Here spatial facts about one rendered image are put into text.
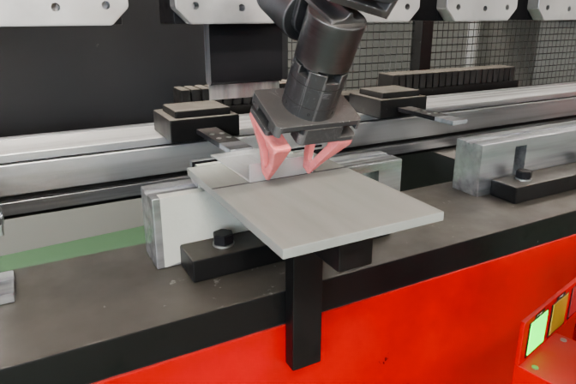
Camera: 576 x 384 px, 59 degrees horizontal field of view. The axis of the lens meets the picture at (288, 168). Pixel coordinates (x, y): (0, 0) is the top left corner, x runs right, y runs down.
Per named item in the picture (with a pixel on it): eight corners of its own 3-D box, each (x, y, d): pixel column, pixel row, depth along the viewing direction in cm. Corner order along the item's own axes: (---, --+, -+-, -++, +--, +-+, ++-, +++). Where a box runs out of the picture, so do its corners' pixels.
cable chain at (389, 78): (392, 91, 126) (393, 75, 125) (377, 88, 131) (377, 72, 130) (513, 81, 146) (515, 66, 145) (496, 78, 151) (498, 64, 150)
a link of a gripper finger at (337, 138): (258, 156, 61) (275, 92, 55) (309, 149, 65) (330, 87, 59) (281, 196, 57) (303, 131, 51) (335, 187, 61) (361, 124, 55)
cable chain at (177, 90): (182, 110, 102) (180, 90, 101) (173, 105, 107) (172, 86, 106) (338, 96, 119) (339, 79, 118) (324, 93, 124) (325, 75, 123)
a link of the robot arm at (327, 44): (333, 20, 44) (382, 17, 46) (291, -17, 47) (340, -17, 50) (311, 87, 48) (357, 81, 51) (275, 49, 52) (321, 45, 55)
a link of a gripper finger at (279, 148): (237, 159, 60) (252, 93, 54) (290, 152, 63) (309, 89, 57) (259, 200, 56) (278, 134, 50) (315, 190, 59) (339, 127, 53)
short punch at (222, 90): (212, 101, 65) (208, 23, 62) (207, 99, 66) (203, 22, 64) (282, 95, 69) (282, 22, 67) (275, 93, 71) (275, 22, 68)
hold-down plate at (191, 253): (193, 284, 62) (192, 261, 61) (180, 265, 66) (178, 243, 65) (391, 235, 75) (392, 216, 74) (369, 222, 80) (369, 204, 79)
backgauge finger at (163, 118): (201, 167, 70) (200, 132, 68) (153, 130, 92) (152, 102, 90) (279, 156, 75) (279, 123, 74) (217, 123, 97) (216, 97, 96)
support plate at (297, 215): (282, 260, 43) (282, 249, 43) (187, 175, 65) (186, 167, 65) (443, 220, 51) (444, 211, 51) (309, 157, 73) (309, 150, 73)
